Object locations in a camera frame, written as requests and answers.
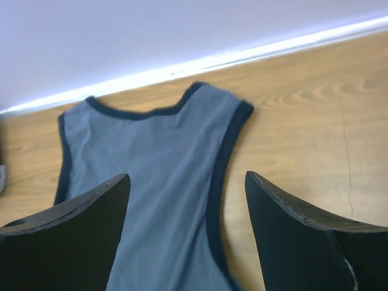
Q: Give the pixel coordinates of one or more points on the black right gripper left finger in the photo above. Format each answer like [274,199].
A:
[70,246]

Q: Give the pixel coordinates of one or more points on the grey folded tank top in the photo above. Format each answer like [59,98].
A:
[3,178]

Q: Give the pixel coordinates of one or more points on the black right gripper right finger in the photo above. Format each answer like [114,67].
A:
[303,247]

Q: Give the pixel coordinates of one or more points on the blue tank top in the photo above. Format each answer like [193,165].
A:
[176,158]

